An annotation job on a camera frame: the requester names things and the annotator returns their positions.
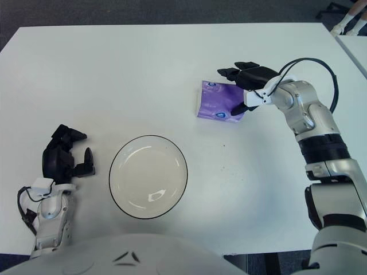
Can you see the purple tissue paper pack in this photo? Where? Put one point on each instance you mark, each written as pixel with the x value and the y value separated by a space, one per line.
pixel 218 97

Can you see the white neighbouring table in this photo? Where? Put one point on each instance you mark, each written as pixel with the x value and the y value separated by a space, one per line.
pixel 355 48

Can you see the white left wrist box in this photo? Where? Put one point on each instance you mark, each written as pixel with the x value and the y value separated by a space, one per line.
pixel 41 186

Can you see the black office chair base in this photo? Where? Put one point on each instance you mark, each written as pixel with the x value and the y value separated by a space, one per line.
pixel 332 5

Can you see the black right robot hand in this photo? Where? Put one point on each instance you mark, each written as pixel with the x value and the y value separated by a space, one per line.
pixel 255 77

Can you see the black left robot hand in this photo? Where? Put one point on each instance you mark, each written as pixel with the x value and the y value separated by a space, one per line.
pixel 54 163

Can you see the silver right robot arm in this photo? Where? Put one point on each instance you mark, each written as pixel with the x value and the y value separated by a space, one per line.
pixel 315 120

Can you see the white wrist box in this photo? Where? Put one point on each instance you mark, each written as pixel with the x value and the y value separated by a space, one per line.
pixel 41 186
pixel 253 98

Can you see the black table leg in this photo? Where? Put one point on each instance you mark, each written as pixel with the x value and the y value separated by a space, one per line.
pixel 272 265

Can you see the white plate with black rim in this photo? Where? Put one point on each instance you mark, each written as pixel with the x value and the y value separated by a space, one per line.
pixel 143 172

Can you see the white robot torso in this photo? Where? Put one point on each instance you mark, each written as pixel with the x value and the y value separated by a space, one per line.
pixel 172 252

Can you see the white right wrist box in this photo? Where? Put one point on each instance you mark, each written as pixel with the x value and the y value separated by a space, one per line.
pixel 253 98

